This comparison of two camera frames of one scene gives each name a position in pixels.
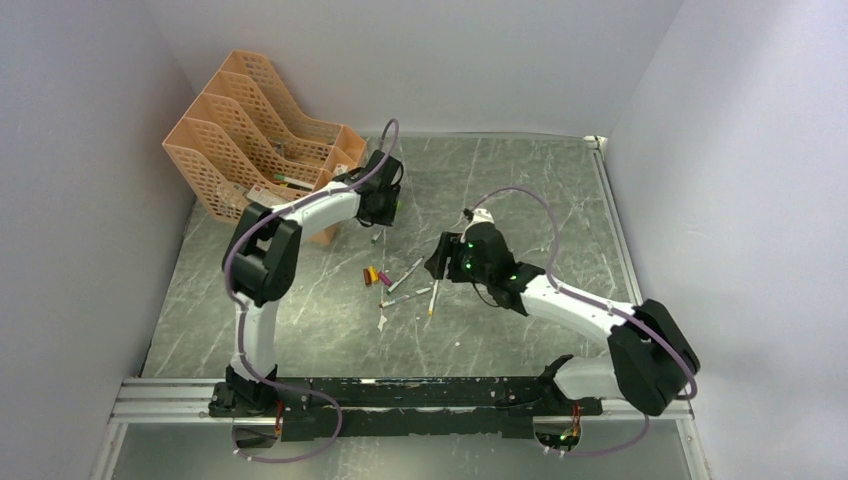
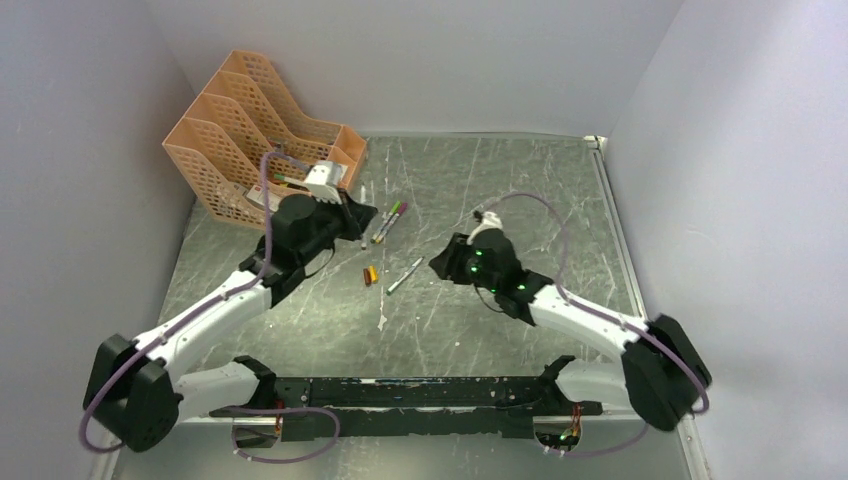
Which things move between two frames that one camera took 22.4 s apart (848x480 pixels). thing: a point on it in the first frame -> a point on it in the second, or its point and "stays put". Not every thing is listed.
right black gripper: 449,246 stays put
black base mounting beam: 321,409 stays put
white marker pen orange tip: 431,304 -> 380,239
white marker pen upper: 405,274 stays put
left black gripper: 386,219 -> 353,211
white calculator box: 264,196 stays put
